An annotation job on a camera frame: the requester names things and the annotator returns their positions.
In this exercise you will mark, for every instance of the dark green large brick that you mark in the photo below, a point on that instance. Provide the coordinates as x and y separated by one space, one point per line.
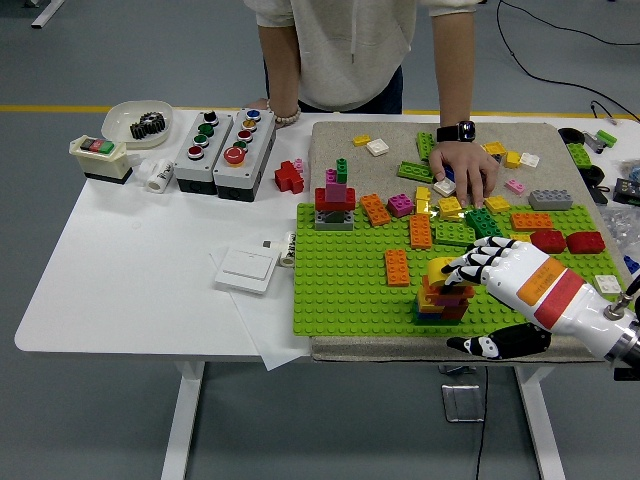
482 223

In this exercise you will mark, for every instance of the orange long brick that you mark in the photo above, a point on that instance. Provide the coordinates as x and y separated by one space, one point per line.
397 267
375 209
421 231
531 221

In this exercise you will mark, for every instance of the grey red pink brick tower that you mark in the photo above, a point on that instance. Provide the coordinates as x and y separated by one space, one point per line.
335 200

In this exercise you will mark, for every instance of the yellow curved brick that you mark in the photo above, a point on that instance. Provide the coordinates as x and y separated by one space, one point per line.
435 270

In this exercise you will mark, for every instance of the person's right forearm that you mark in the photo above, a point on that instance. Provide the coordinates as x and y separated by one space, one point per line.
282 70

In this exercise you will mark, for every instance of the dark grey sloped brick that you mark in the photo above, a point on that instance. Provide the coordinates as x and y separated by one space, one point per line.
496 158

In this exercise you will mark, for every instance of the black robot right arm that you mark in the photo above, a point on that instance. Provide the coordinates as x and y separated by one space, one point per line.
625 345

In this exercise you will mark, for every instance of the small blue brick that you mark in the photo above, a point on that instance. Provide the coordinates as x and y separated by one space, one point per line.
632 264

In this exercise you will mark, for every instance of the small lime green brick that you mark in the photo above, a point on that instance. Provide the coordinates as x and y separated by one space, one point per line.
606 136

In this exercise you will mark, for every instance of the small black part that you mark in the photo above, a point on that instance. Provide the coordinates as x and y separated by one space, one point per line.
597 194

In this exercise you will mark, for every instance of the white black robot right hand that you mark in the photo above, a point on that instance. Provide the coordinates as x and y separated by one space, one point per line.
545 290

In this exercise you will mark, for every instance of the grey-brown mat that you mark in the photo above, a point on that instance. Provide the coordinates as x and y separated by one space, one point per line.
350 145

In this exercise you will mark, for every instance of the dark metal gear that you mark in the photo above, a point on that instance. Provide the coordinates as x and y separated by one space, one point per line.
140 129
152 120

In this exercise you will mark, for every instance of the red brick cluster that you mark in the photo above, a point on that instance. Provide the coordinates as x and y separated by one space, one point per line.
287 177

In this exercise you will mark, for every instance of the white square brick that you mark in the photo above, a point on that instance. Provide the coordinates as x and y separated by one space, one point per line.
443 187
607 282
377 147
530 159

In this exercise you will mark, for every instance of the black electronic device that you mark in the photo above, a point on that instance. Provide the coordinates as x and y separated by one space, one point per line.
627 190

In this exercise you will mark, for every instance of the white printed cylinder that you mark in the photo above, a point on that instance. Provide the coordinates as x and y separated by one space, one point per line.
287 250

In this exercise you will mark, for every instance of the black wristwatch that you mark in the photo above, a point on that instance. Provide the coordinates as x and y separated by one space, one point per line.
457 131

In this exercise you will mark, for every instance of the metal floor plate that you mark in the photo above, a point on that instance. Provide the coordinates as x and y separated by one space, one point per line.
462 402

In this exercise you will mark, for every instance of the clear bag of parts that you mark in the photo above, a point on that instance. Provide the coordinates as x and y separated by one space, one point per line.
622 225

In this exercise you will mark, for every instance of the grey metal piece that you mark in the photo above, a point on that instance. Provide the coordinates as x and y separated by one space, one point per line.
592 141

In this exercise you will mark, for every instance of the white wall switch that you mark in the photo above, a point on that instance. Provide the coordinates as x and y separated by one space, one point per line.
245 272

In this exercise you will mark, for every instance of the magenta brick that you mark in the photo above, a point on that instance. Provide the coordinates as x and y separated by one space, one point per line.
400 205

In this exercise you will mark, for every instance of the green studded baseplate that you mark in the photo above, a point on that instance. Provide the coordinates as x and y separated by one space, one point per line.
350 280

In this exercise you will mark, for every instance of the clear bag blue parts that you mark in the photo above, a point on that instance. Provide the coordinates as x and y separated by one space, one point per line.
632 169

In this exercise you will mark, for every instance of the white plastic pipe fitting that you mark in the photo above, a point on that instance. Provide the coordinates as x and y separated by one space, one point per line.
160 175

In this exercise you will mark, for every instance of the white plastic dish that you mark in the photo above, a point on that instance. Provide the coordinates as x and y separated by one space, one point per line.
117 120

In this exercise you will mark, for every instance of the small flat yellow brick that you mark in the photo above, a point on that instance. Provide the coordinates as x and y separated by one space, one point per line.
361 140

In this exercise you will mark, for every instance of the grey emergency-stop button box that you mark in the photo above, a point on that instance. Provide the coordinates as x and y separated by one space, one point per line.
260 145

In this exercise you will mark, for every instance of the red curved brick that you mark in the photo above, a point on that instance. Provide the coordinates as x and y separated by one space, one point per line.
586 242
548 241

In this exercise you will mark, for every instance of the person's right hand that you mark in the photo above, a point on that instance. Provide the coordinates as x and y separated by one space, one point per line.
258 103

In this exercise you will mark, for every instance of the grey long brick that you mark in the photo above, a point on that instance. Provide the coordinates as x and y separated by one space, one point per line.
550 199

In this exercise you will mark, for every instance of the black control box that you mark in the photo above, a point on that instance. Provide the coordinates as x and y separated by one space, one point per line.
627 375

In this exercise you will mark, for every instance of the white table leg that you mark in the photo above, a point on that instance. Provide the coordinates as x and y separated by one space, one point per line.
542 425
182 420

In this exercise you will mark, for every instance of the person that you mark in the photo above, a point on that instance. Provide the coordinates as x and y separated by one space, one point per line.
360 50

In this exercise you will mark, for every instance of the lime green long brick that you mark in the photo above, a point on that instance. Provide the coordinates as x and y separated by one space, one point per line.
414 171
452 234

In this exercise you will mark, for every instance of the multicoloured brick stack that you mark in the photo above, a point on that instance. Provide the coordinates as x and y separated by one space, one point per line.
440 310

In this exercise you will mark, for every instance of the white furniture foot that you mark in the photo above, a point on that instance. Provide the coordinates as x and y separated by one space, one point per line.
47 12

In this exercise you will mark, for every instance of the person's left hand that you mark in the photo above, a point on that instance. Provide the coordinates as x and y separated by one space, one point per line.
465 165

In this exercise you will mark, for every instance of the cream red-green switch box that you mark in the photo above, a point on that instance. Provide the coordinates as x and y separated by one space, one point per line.
100 162

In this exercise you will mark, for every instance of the white paper sheet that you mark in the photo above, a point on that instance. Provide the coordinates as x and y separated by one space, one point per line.
270 345

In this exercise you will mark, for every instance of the small pink brick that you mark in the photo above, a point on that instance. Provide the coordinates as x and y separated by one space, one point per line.
514 185
299 164

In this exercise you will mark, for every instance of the grey four-button box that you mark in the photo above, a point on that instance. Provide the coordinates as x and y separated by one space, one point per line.
187 172

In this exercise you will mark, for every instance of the person's left forearm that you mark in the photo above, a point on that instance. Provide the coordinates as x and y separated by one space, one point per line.
452 75

